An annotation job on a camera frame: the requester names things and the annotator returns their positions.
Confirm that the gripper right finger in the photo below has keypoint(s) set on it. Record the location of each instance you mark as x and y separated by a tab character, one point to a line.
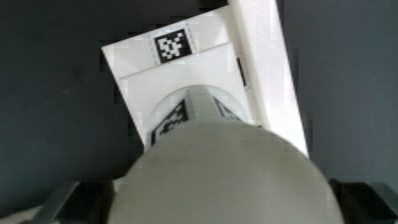
365	207

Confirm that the white lamp bulb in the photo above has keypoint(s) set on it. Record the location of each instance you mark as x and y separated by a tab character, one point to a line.
223	174

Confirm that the white lamp base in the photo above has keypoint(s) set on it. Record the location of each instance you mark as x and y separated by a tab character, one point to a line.
184	56

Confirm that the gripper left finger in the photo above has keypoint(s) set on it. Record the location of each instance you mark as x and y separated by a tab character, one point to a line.
77	204

